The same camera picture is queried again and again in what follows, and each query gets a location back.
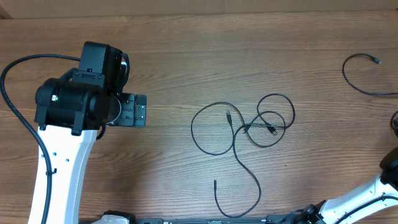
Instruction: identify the thick black cable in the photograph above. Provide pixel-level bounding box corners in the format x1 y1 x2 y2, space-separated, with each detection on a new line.
341 53 398 96

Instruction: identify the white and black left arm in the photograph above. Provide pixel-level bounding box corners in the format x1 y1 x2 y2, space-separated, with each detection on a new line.
29 42 147 223

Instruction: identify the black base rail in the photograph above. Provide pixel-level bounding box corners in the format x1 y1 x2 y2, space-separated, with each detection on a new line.
77 210 299 224

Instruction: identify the long thin black cable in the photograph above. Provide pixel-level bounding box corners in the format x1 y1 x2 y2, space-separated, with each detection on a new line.
190 101 262 218

